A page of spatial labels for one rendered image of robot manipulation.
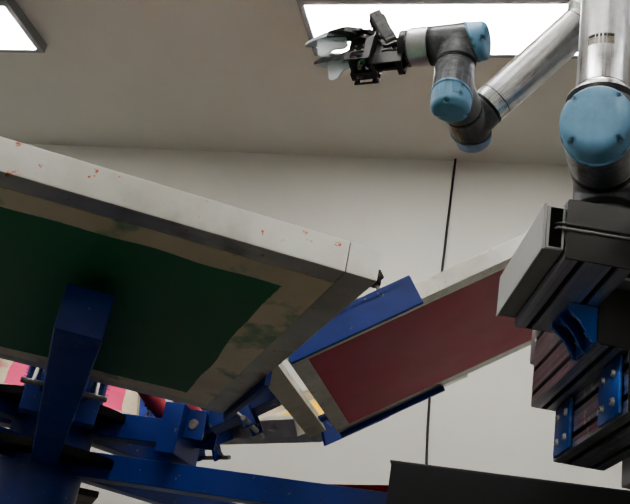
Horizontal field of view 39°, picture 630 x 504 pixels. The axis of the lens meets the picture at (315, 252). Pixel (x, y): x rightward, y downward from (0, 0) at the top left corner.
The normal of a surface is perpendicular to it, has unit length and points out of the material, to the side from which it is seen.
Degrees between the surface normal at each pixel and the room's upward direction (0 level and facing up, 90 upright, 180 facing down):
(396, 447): 90
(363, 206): 90
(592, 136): 97
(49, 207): 180
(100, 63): 180
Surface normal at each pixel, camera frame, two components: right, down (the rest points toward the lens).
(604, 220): 0.04, -0.40
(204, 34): -0.17, 0.90
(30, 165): 0.31, -0.34
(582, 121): -0.38, -0.32
